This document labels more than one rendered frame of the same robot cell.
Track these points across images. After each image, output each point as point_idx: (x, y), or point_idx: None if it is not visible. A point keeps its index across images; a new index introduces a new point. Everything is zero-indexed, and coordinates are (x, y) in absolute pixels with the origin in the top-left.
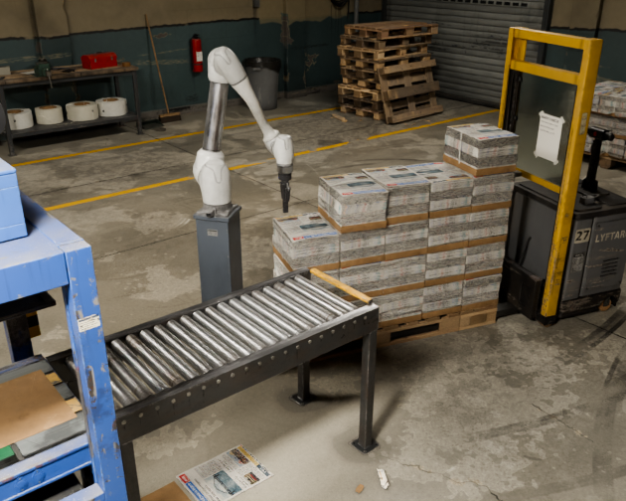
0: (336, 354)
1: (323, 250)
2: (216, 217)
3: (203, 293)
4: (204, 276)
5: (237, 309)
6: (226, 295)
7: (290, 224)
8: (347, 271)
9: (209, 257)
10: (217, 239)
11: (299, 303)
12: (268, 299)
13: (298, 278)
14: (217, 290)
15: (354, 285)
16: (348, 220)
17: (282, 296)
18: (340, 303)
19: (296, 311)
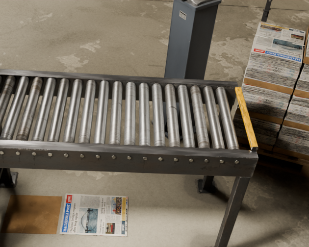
0: (265, 163)
1: (280, 72)
2: (187, 2)
3: (167, 63)
4: (170, 50)
5: (139, 95)
6: (141, 77)
7: (268, 34)
8: (298, 100)
9: (176, 36)
10: (184, 22)
11: (194, 115)
12: (170, 98)
13: (218, 90)
14: (176, 66)
15: (302, 115)
16: None
17: (184, 101)
18: (227, 135)
19: (182, 122)
